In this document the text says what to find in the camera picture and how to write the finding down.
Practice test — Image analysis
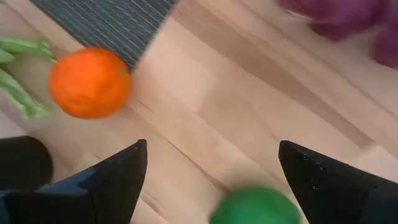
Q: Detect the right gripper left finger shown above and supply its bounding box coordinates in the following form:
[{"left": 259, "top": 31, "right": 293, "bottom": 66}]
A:
[{"left": 0, "top": 139, "right": 148, "bottom": 224}]

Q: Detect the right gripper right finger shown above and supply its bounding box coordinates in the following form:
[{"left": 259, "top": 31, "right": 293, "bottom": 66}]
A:
[{"left": 278, "top": 139, "right": 398, "bottom": 224}]

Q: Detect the green lime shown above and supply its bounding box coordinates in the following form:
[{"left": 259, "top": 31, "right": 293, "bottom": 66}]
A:
[{"left": 208, "top": 185, "right": 302, "bottom": 224}]

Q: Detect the orange tangerine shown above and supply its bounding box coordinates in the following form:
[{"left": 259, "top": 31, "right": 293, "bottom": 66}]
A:
[{"left": 48, "top": 46, "right": 133, "bottom": 120}]

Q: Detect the black pot with leafy plant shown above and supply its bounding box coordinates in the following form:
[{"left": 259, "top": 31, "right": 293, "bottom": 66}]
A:
[{"left": 0, "top": 35, "right": 57, "bottom": 191}]

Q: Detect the grey woven placemat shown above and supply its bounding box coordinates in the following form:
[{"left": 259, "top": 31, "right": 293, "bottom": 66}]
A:
[{"left": 29, "top": 0, "right": 178, "bottom": 72}]

